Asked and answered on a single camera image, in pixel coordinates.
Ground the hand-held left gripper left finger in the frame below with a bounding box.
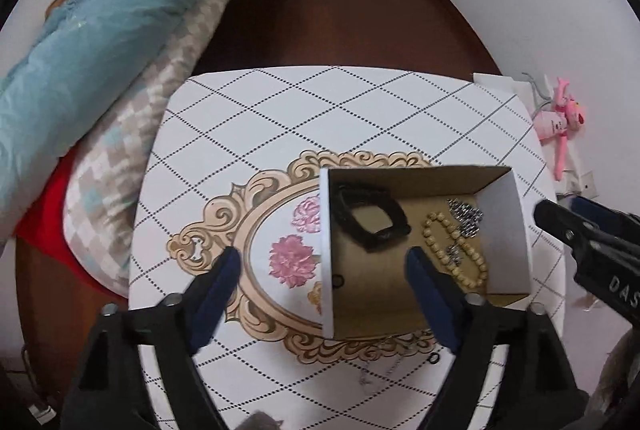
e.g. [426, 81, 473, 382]
[64, 246, 242, 430]

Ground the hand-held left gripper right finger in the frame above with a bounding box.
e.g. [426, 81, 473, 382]
[405, 247, 591, 430]

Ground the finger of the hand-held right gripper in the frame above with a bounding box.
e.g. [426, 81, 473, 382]
[533, 196, 640, 261]

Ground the cardboard box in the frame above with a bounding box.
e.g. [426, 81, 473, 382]
[318, 165, 531, 340]

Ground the beige bead bracelet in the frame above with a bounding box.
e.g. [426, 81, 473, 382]
[422, 213, 488, 289]

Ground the silver chain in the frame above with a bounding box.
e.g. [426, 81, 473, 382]
[446, 199, 484, 237]

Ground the black band bracelet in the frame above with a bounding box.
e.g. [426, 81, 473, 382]
[332, 183, 411, 253]

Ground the pink plush toy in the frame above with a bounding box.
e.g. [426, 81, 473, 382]
[532, 77, 587, 182]

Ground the patterned table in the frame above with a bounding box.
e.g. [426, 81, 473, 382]
[128, 66, 567, 430]

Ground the red cloth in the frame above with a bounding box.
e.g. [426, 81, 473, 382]
[15, 145, 128, 298]

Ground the checkered blanket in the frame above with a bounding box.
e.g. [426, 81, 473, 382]
[63, 0, 287, 291]

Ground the teal quilt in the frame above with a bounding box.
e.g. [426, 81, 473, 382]
[0, 0, 291, 213]

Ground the thin silver necklace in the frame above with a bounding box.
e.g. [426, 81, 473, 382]
[357, 352, 413, 386]

